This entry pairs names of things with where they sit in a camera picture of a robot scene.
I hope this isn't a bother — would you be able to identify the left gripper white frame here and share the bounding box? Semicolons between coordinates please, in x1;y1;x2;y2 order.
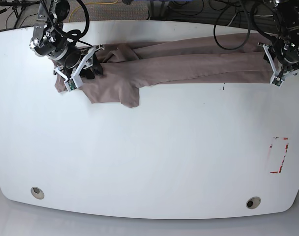
258;42;299;84

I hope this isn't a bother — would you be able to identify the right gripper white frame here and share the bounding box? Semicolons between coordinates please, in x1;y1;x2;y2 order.
54;45;104;91

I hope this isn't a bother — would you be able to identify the mauve T-shirt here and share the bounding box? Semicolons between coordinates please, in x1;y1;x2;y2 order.
54;31;275;109

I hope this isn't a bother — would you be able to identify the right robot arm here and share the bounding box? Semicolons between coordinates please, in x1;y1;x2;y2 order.
30;0;104;91

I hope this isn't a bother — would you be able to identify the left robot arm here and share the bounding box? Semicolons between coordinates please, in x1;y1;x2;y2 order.
249;0;299;87

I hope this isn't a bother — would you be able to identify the black tripod stand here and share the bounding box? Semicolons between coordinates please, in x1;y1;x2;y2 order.
0;0;40;30

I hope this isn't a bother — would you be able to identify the red tape marking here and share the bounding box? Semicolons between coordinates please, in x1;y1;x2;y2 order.
266;137;290;175

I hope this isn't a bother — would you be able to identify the left table grommet hole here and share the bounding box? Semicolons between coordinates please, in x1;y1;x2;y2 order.
30;187;44;200

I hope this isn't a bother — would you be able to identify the table grommet hole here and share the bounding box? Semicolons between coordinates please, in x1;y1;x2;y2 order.
30;187;44;200
246;196;261;209

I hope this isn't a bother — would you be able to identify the right table grommet hole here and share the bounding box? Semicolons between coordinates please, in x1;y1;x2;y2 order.
246;196;261;209

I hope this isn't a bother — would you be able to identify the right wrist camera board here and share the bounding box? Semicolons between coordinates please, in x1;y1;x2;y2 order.
65;80;77;91

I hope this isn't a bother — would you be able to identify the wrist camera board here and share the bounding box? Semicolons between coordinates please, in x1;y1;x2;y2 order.
272;78;283;87
65;80;77;91

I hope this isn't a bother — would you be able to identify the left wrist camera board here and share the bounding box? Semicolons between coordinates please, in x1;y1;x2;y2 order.
272;78;283;87

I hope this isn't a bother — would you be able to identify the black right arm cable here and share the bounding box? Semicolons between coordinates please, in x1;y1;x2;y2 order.
40;0;93;50

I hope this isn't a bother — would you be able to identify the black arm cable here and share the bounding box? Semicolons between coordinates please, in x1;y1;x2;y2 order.
40;0;93;50
213;0;278;50

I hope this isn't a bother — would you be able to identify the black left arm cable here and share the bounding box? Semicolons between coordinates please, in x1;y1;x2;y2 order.
213;0;278;50

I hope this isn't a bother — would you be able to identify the yellow cable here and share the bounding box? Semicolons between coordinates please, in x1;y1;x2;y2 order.
68;0;120;23

